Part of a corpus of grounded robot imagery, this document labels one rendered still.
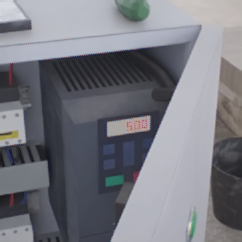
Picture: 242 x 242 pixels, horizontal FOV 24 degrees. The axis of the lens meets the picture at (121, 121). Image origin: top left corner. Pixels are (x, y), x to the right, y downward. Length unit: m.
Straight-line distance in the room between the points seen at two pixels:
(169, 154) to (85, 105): 0.27
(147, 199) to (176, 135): 0.07
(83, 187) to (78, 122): 0.08
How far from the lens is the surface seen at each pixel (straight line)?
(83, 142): 0.59
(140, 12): 0.56
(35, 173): 0.73
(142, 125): 0.60
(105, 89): 0.62
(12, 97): 0.68
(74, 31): 0.55
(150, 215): 0.29
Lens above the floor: 1.43
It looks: 28 degrees down
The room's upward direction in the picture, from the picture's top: straight up
